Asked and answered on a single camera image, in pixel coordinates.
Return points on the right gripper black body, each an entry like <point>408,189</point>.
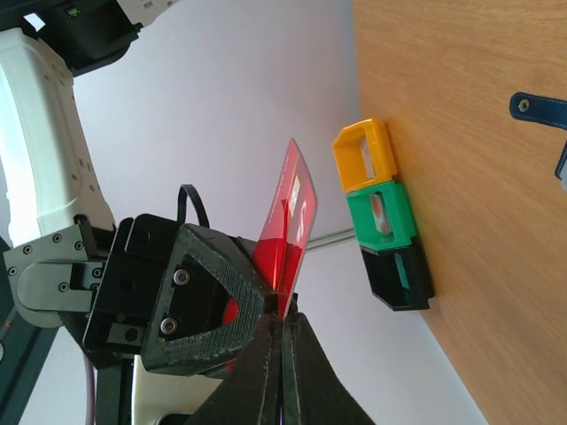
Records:
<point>101,285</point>

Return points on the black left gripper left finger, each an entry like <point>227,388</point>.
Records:
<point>251,392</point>

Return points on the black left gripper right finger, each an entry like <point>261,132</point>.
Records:
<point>311,390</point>

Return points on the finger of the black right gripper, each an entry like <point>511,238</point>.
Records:
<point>210,302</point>

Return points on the red credit card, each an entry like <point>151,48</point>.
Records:
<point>279,253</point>

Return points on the blue leather card holder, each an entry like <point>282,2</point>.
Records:
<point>547,111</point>

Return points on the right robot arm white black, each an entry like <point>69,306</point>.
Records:
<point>47,166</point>

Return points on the teal card stack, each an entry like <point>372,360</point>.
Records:
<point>403,277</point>

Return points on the white red card stack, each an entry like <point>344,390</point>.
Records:
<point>380,216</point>

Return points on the white grey card stack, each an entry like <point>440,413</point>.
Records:
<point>367,159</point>

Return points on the black bin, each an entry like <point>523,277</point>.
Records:
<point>384,280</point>

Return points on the yellow bin on right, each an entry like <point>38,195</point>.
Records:
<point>347,154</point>

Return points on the green bin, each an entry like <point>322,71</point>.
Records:
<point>398,211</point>

